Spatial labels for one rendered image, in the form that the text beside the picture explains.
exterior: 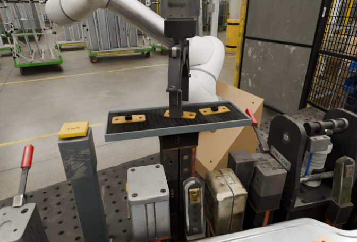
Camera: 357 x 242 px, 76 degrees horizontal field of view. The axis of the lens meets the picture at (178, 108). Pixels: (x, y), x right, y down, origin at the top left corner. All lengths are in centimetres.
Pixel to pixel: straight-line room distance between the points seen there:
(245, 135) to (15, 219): 84
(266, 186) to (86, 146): 44
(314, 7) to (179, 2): 250
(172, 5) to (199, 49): 55
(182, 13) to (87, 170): 44
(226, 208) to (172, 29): 40
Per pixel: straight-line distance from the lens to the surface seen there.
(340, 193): 70
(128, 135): 54
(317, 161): 71
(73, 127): 61
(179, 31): 52
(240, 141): 105
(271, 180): 59
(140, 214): 48
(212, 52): 109
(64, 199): 112
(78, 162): 62
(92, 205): 72
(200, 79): 100
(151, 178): 49
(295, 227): 60
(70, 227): 101
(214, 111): 64
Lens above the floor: 143
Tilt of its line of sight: 24 degrees down
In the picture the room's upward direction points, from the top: straight up
